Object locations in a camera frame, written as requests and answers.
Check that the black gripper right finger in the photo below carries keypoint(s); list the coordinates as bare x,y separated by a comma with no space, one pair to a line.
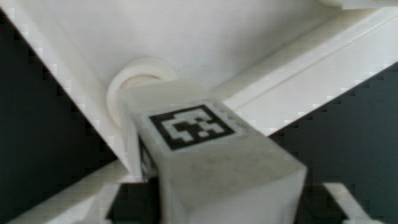
328,206

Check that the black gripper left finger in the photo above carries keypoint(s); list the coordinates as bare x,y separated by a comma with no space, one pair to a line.
135,207

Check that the white table leg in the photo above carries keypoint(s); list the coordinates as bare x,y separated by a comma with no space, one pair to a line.
231,178

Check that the white square table top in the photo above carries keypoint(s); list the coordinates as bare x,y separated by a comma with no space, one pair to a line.
279,52

